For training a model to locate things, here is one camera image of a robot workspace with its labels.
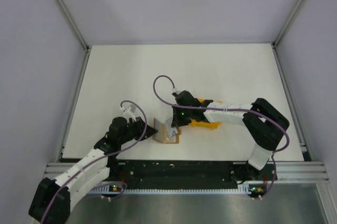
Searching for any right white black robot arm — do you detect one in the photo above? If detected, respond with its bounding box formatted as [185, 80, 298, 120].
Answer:
[171, 90, 290, 180]

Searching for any aluminium frame post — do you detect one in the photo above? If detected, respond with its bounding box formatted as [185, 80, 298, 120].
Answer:
[55, 0, 90, 51]
[272, 0, 306, 48]

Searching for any orange leather card holder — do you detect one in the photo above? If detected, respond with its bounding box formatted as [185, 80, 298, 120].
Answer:
[152, 118, 181, 144]

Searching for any white slotted cable duct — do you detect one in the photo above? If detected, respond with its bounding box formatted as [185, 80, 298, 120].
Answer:
[87, 184, 265, 197]

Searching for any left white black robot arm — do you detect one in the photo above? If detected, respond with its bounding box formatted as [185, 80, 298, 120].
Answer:
[28, 117, 158, 223]

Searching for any silver VIP card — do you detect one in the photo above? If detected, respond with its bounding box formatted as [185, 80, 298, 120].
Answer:
[164, 117, 179, 137]

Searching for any purple cable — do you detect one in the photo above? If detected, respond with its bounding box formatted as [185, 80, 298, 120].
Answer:
[39, 100, 147, 223]
[153, 75, 290, 200]

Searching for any left aluminium frame post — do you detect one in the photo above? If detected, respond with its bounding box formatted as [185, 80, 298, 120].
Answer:
[55, 0, 90, 51]

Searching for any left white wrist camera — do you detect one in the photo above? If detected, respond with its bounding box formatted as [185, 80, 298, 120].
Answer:
[120, 105, 136, 121]

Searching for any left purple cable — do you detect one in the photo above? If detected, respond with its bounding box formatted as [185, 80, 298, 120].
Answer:
[39, 100, 147, 223]

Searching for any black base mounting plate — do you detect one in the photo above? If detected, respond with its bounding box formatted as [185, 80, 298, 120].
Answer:
[107, 159, 275, 189]

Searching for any aluminium front rail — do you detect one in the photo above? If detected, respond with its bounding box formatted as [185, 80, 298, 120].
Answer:
[43, 161, 330, 184]

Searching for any yellow plastic bin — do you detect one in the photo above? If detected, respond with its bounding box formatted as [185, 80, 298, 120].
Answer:
[191, 98, 223, 130]

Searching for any right aluminium frame post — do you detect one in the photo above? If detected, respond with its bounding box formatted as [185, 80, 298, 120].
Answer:
[272, 0, 306, 48]

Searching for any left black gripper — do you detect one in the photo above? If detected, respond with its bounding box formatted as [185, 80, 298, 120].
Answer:
[119, 116, 158, 145]

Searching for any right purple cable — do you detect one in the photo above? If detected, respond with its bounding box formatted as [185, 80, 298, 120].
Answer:
[153, 75, 290, 200]

